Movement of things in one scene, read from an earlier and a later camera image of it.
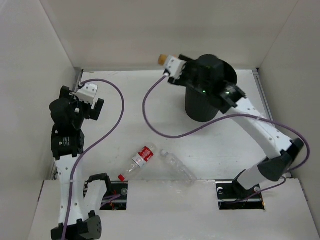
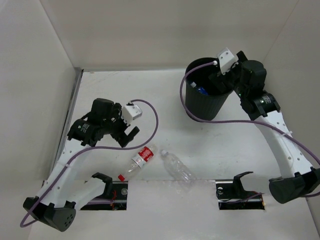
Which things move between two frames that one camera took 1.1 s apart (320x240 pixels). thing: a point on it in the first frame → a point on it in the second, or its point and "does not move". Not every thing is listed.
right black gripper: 190,63 → 218,79
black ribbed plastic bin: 201,106 does not move
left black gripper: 95,109 → 125,136
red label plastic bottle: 138,161 does not move
